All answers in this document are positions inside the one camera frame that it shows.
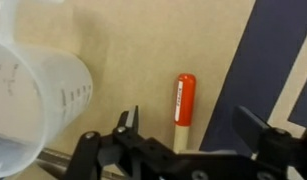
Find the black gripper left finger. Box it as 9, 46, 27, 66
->
117, 105, 139, 132

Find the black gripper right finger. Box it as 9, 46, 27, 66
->
232, 106, 270, 156

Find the orange capped marker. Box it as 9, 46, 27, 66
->
173, 73, 196, 153

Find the cardboard box under jug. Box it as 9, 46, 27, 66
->
6, 0, 307, 180

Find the clear plastic measuring jug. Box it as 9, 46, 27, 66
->
0, 0, 93, 178

